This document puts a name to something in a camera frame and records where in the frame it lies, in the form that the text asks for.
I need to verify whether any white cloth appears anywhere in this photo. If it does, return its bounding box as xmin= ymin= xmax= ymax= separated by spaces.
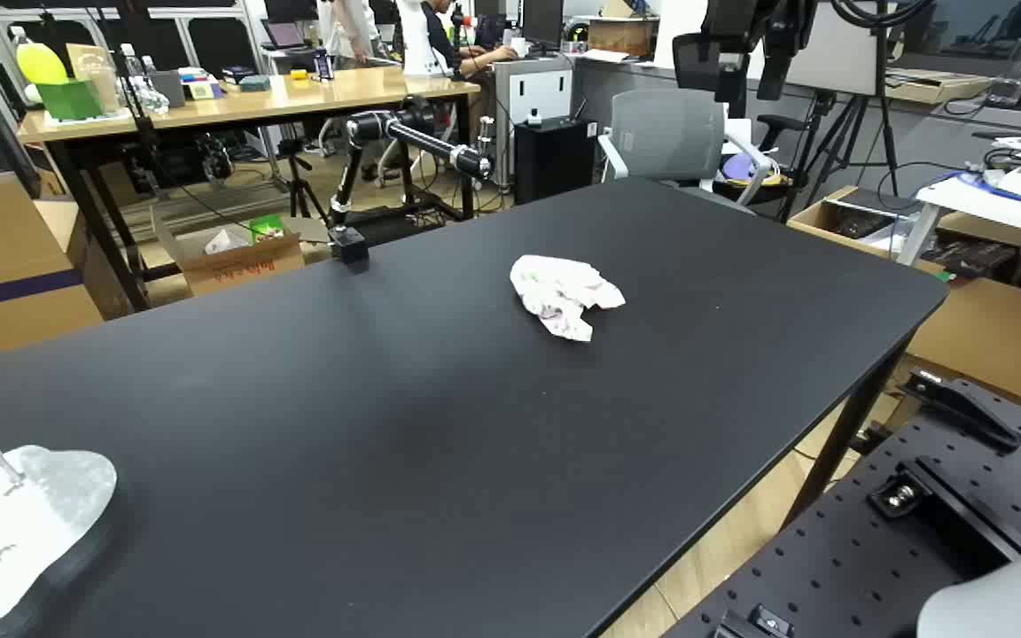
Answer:
xmin=508 ymin=253 xmax=630 ymax=346

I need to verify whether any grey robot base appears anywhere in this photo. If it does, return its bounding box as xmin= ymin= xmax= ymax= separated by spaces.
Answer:
xmin=914 ymin=525 xmax=1021 ymax=638

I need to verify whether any white cabinet with slot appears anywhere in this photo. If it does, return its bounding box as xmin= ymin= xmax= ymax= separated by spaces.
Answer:
xmin=489 ymin=58 xmax=579 ymax=189

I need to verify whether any grey office chair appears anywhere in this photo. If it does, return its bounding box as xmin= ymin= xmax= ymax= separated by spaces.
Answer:
xmin=595 ymin=86 xmax=788 ymax=216

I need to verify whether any small black tripod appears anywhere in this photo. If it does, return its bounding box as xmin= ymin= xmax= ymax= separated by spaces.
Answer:
xmin=276 ymin=136 xmax=334 ymax=235

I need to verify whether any open cardboard box with items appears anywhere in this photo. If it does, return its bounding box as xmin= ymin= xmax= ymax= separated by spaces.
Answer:
xmin=171 ymin=212 xmax=309 ymax=297

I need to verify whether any seated person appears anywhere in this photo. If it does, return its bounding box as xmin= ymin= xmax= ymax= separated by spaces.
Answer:
xmin=419 ymin=0 xmax=533 ymax=83

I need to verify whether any long wooden desk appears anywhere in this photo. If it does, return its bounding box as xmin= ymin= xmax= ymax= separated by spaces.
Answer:
xmin=13 ymin=64 xmax=485 ymax=317

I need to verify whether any shallow cardboard tray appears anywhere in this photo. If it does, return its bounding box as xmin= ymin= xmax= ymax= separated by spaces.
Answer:
xmin=788 ymin=182 xmax=950 ymax=267

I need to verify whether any black perforated breadboard plate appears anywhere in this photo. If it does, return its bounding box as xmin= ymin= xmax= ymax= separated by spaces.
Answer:
xmin=661 ymin=371 xmax=1021 ymax=638

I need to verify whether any tall black tripod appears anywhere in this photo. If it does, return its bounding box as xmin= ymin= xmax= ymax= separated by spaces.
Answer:
xmin=788 ymin=0 xmax=938 ymax=224

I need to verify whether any black clamp block with bolts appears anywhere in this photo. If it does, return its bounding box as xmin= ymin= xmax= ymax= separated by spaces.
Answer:
xmin=865 ymin=463 xmax=938 ymax=525

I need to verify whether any plain cardboard box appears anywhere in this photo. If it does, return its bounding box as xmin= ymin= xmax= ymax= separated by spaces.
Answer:
xmin=904 ymin=276 xmax=1021 ymax=403

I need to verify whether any green container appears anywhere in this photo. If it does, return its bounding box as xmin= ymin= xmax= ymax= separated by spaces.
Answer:
xmin=34 ymin=79 xmax=105 ymax=123

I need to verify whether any white side table with papers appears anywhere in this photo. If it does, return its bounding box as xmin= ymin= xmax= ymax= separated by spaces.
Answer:
xmin=892 ymin=133 xmax=1021 ymax=270

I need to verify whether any large cardboard box red label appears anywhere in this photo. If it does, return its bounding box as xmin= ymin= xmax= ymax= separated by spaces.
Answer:
xmin=0 ymin=169 xmax=105 ymax=368

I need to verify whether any yellow balloon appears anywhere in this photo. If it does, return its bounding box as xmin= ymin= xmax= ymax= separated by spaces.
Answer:
xmin=12 ymin=35 xmax=69 ymax=90

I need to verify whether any black angled bracket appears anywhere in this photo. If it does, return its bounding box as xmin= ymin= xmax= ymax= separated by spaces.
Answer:
xmin=900 ymin=368 xmax=1021 ymax=454

